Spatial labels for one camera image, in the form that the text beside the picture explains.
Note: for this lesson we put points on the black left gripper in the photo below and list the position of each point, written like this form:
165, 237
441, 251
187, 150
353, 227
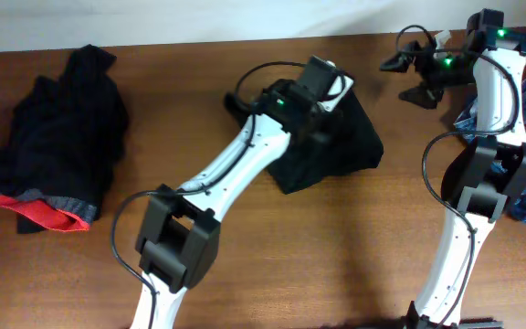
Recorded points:
320, 126

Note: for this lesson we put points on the black trousers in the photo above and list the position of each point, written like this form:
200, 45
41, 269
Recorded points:
322, 143

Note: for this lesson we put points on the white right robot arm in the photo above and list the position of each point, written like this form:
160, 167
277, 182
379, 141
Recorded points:
489, 175

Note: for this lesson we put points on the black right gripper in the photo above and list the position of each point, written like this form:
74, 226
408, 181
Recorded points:
426, 69

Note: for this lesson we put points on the black garment pile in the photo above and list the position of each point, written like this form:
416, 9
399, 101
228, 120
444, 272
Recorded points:
67, 135

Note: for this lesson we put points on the red and grey garment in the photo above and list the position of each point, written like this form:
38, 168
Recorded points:
59, 213

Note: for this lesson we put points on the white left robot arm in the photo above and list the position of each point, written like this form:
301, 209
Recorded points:
180, 231

